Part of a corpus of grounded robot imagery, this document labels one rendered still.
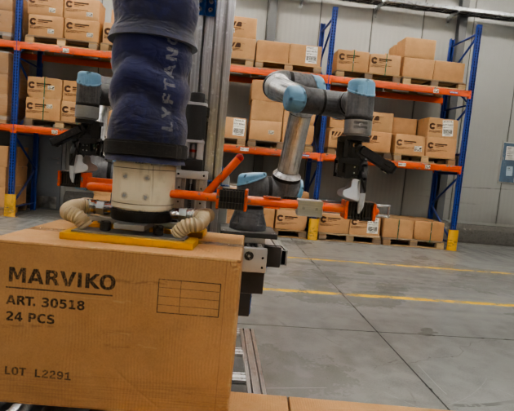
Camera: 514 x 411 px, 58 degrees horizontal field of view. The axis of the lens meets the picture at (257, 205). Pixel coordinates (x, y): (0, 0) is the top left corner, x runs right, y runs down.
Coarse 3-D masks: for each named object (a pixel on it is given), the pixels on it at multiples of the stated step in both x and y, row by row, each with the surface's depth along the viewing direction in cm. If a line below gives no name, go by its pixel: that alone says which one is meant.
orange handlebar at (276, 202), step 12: (96, 180) 155; (108, 180) 155; (180, 192) 127; (192, 192) 127; (204, 192) 128; (252, 204) 127; (264, 204) 127; (276, 204) 126; (288, 204) 126; (324, 204) 127; (336, 204) 131
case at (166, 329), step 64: (0, 256) 110; (64, 256) 110; (128, 256) 110; (192, 256) 110; (0, 320) 111; (64, 320) 111; (128, 320) 111; (192, 320) 111; (0, 384) 112; (64, 384) 112; (128, 384) 112; (192, 384) 112
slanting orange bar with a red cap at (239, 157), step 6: (240, 156) 127; (234, 162) 128; (240, 162) 128; (228, 168) 128; (234, 168) 128; (222, 174) 128; (228, 174) 128; (216, 180) 128; (222, 180) 128; (210, 186) 128; (216, 186) 128; (210, 192) 129
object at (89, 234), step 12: (72, 228) 122; (96, 228) 122; (108, 228) 120; (156, 228) 120; (84, 240) 116; (96, 240) 116; (108, 240) 116; (120, 240) 116; (132, 240) 116; (144, 240) 116; (156, 240) 116; (168, 240) 118; (180, 240) 118; (192, 240) 121
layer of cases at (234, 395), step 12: (240, 396) 151; (252, 396) 152; (264, 396) 153; (276, 396) 153; (240, 408) 144; (252, 408) 145; (264, 408) 146; (276, 408) 146; (288, 408) 148; (300, 408) 148; (312, 408) 148; (324, 408) 149; (336, 408) 150; (348, 408) 150; (360, 408) 151; (372, 408) 152; (384, 408) 152; (396, 408) 153; (408, 408) 154; (420, 408) 155
